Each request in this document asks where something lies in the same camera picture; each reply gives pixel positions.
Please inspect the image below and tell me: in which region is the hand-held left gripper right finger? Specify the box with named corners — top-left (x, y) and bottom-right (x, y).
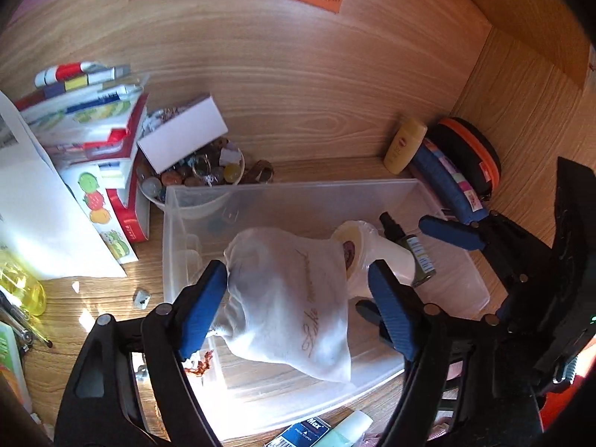
top-left (367, 259), bottom-right (545, 447)

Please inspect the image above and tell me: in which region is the fruit print paper sheet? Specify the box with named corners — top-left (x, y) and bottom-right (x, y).
top-left (60, 161), bottom-right (140, 264)

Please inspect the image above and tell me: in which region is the blue patchwork pencil pouch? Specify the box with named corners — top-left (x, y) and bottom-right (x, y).
top-left (410, 142), bottom-right (489, 224)

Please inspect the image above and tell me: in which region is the small white cardboard box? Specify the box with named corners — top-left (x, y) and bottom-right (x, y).
top-left (136, 94), bottom-right (229, 174)

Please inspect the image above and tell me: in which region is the white bowl of beads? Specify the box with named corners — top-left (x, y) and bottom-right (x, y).
top-left (136, 137), bottom-right (246, 219)

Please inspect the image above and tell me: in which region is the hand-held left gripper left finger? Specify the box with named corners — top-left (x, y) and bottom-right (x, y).
top-left (53, 260), bottom-right (229, 447)

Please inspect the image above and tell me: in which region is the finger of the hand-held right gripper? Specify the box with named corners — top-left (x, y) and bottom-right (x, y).
top-left (355, 299), bottom-right (389, 342)
top-left (418, 212), bottom-right (556, 299)

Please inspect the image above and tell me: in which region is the yellow lotion bottle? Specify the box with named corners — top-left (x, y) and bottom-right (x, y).
top-left (384, 118), bottom-right (428, 175)

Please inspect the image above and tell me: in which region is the clear plastic storage box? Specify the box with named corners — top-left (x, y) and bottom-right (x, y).
top-left (162, 178), bottom-right (491, 442)

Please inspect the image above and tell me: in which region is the black case with orange zipper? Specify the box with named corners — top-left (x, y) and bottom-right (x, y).
top-left (426, 117), bottom-right (502, 201)

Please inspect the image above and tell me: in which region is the gourd charm with red cord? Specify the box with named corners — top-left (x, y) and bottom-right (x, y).
top-left (184, 350), bottom-right (215, 378)

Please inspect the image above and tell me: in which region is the green white packet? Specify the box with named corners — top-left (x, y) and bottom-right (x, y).
top-left (0, 323), bottom-right (33, 415)

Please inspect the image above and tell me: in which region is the white paper sheet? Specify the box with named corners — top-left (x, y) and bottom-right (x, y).
top-left (0, 91), bottom-right (127, 281)

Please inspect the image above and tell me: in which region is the white cloth drawstring bag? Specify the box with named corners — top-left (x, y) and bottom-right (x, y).
top-left (212, 228), bottom-right (352, 384)

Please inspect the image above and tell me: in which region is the stack of books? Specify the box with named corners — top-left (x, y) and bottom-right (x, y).
top-left (14, 86), bottom-right (152, 243)

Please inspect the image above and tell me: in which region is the wooden desktop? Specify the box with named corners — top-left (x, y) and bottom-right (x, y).
top-left (0, 156), bottom-right (559, 447)

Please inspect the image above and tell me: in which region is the white cylinder container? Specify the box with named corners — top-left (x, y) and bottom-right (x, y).
top-left (332, 220), bottom-right (416, 299)

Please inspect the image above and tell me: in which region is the red and white marker pen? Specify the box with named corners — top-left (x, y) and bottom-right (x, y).
top-left (35, 61), bottom-right (131, 88)

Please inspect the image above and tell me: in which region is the light green tube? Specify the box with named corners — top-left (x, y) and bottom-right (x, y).
top-left (321, 410), bottom-right (373, 447)

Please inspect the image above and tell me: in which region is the dark spray bottle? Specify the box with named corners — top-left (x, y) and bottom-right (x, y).
top-left (379, 212), bottom-right (437, 288)

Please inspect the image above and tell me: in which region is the metal pen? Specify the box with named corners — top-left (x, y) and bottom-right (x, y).
top-left (0, 289), bottom-right (53, 352)

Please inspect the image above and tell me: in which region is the yellow translucent object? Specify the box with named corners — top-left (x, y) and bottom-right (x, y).
top-left (0, 247), bottom-right (47, 317)

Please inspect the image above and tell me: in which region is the small blue box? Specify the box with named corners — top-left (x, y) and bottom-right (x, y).
top-left (270, 416), bottom-right (332, 447)

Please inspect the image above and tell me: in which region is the pen with coloured bands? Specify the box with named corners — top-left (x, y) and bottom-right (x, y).
top-left (39, 72), bottom-right (143, 98)

